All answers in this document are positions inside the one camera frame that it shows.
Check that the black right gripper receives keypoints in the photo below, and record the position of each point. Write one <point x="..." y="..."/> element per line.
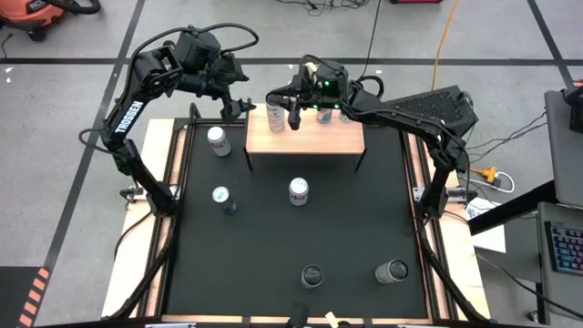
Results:
<point x="323" y="86"/>

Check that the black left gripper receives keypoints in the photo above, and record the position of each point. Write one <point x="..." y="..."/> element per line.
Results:
<point x="221" y="75"/>

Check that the blue silver Red Bull can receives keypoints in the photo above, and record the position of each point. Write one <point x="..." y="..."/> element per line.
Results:
<point x="324" y="117"/>
<point x="224" y="199"/>

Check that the Diet Coke can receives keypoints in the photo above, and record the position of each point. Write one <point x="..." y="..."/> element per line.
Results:
<point x="218" y="141"/>
<point x="299" y="191"/>

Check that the Celsius Arctic Vibe can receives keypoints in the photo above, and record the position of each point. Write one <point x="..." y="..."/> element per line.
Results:
<point x="344" y="118"/>
<point x="312" y="276"/>

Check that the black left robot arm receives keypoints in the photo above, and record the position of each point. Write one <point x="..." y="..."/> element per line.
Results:
<point x="129" y="116"/>

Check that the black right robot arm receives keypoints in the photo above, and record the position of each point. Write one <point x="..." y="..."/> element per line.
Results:
<point x="410" y="120"/>

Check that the red object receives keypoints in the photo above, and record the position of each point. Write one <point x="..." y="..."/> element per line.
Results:
<point x="415" y="1"/>

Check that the yellow power plug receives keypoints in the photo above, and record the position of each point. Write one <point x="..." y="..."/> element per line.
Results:
<point x="486" y="173"/>

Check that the orange shop vacuum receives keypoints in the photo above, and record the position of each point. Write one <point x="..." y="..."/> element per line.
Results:
<point x="32" y="13"/>

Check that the white paper sheet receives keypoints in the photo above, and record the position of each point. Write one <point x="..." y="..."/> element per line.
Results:
<point x="489" y="232"/>

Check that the black desk bar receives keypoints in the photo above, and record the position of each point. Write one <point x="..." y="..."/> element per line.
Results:
<point x="510" y="207"/>

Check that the grey desk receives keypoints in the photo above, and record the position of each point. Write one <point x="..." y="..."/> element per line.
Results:
<point x="565" y="150"/>
<point x="555" y="291"/>

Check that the black orange striped floor mat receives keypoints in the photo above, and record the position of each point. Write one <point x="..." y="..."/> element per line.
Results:
<point x="27" y="300"/>

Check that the black keyboard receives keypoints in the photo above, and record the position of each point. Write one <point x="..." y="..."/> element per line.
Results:
<point x="567" y="246"/>

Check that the wooden shelf with black frame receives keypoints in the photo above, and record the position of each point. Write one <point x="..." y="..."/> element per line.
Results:
<point x="319" y="139"/>

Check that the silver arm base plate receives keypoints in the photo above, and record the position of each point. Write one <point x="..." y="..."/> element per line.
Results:
<point x="132" y="193"/>
<point x="460" y="195"/>

